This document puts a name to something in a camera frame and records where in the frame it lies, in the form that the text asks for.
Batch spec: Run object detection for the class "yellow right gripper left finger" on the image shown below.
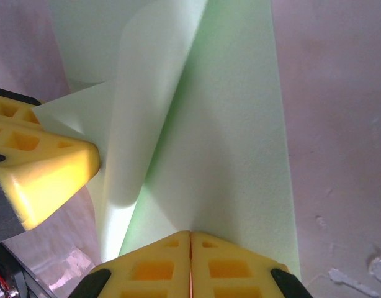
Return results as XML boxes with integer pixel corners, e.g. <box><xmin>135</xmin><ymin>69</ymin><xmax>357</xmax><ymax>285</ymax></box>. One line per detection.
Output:
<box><xmin>81</xmin><ymin>230</ymin><xmax>191</xmax><ymax>298</ymax></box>

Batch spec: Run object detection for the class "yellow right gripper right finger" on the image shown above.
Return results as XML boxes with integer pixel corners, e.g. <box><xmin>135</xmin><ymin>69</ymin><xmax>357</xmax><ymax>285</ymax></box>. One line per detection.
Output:
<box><xmin>190</xmin><ymin>231</ymin><xmax>312</xmax><ymax>298</ymax></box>

